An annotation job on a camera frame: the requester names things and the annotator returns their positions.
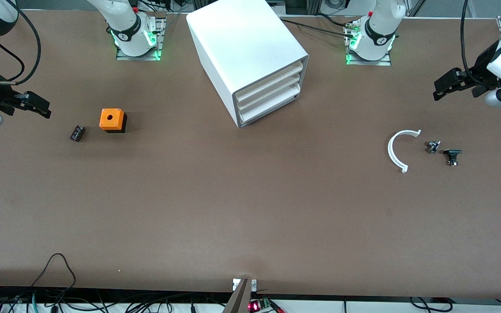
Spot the small black clamp part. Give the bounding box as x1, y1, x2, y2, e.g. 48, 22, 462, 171
444, 149, 463, 167

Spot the orange box with hole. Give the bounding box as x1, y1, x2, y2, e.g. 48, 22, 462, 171
99, 108, 127, 133

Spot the white curved plastic arc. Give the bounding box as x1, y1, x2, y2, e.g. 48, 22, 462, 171
387, 129, 421, 173

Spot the circuit board with red light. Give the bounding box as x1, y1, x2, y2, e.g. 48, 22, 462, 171
248, 298, 284, 313

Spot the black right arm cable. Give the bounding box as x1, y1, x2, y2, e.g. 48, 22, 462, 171
0, 37, 26, 82
0, 8, 42, 85

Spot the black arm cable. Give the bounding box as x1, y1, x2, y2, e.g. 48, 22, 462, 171
460, 0, 479, 85
0, 37, 26, 82
0, 8, 42, 85

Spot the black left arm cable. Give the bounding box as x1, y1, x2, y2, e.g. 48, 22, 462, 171
460, 0, 479, 85

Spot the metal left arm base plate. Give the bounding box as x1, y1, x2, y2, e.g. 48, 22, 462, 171
345, 20, 392, 67

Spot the black cable behind cabinet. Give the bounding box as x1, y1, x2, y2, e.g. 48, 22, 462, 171
279, 17, 357, 40

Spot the black looped table cable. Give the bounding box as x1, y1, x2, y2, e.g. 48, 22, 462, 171
31, 253, 77, 300

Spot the black cable under table edge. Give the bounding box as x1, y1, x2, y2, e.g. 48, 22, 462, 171
409, 297, 451, 313

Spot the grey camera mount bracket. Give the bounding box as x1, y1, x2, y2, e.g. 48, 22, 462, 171
222, 278, 257, 313

